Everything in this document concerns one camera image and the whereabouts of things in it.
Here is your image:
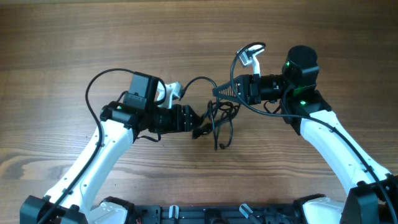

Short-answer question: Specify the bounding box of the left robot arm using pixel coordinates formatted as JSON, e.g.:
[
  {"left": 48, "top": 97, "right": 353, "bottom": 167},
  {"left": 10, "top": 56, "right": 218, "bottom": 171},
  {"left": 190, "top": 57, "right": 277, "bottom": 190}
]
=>
[{"left": 20, "top": 72, "right": 201, "bottom": 223}]

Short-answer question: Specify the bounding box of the left camera black cable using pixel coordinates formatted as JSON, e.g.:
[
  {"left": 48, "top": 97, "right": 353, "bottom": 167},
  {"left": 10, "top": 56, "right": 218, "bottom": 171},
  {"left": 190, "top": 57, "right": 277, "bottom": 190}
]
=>
[{"left": 36, "top": 68, "right": 135, "bottom": 224}]

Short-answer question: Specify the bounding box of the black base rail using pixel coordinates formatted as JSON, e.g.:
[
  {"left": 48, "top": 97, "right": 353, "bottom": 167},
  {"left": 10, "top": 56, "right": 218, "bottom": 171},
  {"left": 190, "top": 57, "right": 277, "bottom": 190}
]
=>
[{"left": 126, "top": 204, "right": 302, "bottom": 224}]

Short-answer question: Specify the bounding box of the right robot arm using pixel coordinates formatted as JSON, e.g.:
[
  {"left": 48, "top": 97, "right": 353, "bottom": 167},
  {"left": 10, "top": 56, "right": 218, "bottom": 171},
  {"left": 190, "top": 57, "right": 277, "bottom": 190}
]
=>
[{"left": 213, "top": 42, "right": 397, "bottom": 223}]

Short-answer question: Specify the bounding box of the right camera black cable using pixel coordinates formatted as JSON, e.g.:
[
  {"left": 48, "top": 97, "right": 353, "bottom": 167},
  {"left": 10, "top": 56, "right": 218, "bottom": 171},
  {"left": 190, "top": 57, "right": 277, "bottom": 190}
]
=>
[{"left": 229, "top": 42, "right": 398, "bottom": 224}]

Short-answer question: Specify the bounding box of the camera black cable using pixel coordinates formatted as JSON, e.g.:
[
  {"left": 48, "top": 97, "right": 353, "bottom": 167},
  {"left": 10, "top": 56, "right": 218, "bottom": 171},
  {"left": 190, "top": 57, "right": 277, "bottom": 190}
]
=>
[
  {"left": 36, "top": 68, "right": 135, "bottom": 224},
  {"left": 229, "top": 42, "right": 398, "bottom": 224}
]

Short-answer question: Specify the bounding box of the black usb cable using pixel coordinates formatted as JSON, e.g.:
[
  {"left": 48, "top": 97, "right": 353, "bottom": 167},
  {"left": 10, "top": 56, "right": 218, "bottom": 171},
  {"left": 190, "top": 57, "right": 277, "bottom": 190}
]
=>
[{"left": 191, "top": 99, "right": 241, "bottom": 151}]

